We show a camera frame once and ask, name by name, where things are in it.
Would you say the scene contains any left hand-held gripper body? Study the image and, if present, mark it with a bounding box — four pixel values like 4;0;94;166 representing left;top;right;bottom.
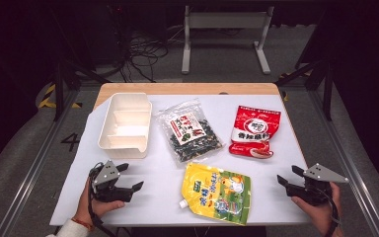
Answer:
90;160;135;203

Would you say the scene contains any black metal stand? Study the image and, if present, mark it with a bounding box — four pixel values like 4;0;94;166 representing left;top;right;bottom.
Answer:
49;57;113;122
275;57;336;122

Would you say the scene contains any yellow black hazard tape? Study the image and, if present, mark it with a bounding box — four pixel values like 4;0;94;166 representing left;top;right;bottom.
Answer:
38;83;83;110

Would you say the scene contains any clear dried seaweed packet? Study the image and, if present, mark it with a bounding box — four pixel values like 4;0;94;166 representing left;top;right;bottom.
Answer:
154;98;225;166

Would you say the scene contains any red bracelet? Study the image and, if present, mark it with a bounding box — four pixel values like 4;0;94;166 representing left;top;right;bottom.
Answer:
70;216;95;232

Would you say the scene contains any tangle of black floor cables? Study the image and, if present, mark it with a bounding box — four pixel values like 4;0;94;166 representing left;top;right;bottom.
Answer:
116;29;181;84

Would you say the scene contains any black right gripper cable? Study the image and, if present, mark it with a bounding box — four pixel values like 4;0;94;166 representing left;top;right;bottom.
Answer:
322;187;342;237

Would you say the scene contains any aluminium floor rail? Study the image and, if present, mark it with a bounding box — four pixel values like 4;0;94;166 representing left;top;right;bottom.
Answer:
0;88;81;237
309;88;379;237

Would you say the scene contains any white metal desk frame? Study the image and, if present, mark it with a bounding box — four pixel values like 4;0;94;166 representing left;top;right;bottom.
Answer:
181;5;275;75

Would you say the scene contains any white divided plastic box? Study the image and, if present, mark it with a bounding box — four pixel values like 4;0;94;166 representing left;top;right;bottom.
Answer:
97;92;153;160

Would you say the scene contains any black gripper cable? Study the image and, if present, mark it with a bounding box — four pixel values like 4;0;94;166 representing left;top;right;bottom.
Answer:
322;187;342;237
87;163;117;237

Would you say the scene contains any person's left hand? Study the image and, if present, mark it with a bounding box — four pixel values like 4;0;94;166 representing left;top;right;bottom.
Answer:
73;179;126;229

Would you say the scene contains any red white snack packet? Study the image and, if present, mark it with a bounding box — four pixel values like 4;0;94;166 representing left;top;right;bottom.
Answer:
228;105;282;160

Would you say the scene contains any person's right hand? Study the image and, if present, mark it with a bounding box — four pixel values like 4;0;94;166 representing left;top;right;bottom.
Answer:
290;182;343;237

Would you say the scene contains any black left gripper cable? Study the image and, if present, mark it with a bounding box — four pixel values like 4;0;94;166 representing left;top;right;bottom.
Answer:
87;163;117;237

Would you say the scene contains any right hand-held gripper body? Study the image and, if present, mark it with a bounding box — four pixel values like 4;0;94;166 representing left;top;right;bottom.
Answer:
285;162;350;207

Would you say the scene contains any yellow green seasoning pouch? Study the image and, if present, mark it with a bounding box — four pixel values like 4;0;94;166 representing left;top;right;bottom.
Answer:
179;162;253;227

